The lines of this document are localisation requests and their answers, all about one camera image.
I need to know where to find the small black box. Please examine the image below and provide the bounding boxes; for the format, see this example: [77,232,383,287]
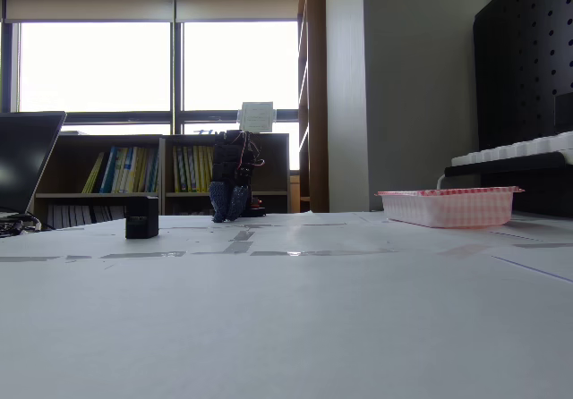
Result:
[124,195,160,240]

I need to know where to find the pink checkered tray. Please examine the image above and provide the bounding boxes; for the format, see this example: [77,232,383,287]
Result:
[374,185,526,230]

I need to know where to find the short grey tape strip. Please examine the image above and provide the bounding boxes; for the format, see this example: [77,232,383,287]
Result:
[221,229,256,255]

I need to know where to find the low wooden bookshelf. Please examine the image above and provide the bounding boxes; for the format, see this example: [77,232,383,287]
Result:
[32,133,165,230]
[160,132,292,217]

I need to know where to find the white paper sign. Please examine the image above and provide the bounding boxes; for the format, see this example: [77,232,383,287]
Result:
[236,100,278,134]

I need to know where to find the blue book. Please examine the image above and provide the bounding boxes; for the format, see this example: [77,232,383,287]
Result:
[146,149,160,194]
[98,146,119,195]

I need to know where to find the long grey tape strip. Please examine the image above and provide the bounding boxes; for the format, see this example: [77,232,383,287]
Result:
[249,248,398,258]

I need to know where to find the tall brown wooden shelf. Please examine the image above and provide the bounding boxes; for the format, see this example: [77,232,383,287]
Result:
[296,0,330,214]

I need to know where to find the leaning yellow book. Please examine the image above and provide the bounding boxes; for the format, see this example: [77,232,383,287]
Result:
[81,151,106,195]

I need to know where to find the row of white binders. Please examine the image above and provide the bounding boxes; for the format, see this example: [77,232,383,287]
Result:
[46,203,127,230]

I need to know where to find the beige roller blind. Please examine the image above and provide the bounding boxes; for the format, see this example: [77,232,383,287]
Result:
[174,0,301,22]
[1,0,176,24]

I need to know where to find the dark laptop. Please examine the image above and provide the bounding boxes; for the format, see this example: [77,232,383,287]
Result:
[0,111,68,221]

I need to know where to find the white keyboard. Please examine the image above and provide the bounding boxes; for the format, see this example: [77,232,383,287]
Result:
[450,131,573,168]

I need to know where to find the black pegboard panel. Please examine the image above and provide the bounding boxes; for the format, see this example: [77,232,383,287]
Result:
[473,0,573,152]

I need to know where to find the black desk shelf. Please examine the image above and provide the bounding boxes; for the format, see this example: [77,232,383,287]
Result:
[443,151,573,219]

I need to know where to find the dark window frame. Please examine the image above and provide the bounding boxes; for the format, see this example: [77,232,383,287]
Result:
[0,20,301,137]

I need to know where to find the black laptop cables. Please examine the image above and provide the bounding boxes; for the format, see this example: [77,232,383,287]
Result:
[0,212,44,239]

